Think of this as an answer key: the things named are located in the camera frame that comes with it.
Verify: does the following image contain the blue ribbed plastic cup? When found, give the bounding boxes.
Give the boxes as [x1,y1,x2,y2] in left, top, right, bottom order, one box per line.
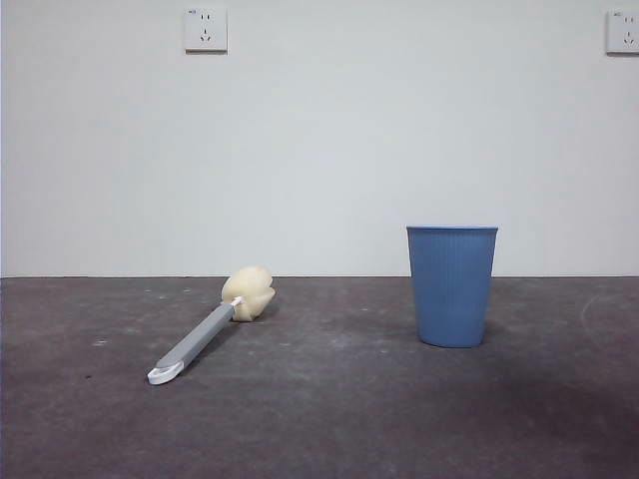
[405,224,499,349]

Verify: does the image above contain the white wall socket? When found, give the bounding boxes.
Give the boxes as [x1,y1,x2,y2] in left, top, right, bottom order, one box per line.
[185,5,229,55]
[605,9,639,55]

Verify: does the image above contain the grey-handled sponge cup brush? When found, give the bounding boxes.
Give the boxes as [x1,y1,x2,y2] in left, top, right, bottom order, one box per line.
[146,266,277,386]

